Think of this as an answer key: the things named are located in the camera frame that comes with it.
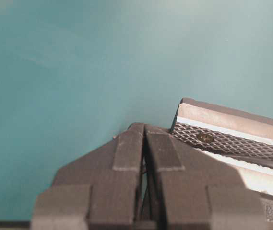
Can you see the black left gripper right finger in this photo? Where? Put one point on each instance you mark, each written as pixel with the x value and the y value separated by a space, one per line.
pixel 198 192

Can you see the grey bench vise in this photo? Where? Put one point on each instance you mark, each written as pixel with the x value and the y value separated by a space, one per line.
pixel 241 140

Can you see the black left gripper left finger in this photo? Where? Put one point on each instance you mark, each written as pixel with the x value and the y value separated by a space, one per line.
pixel 98 191

